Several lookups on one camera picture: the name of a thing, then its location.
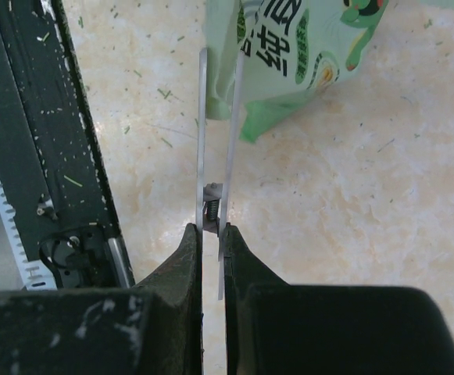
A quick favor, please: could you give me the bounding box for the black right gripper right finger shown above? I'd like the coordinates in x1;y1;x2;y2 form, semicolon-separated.
223;225;454;374

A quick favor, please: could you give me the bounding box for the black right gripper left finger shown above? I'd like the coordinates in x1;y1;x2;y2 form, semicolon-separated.
0;224;203;374

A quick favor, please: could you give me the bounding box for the grey plastic bag clip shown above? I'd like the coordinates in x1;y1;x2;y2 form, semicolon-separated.
195;48;245;301

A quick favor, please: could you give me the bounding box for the green cat litter bag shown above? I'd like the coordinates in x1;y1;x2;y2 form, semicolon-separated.
204;0;388;142

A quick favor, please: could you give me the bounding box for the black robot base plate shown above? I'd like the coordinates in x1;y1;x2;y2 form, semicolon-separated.
0;1;134;290

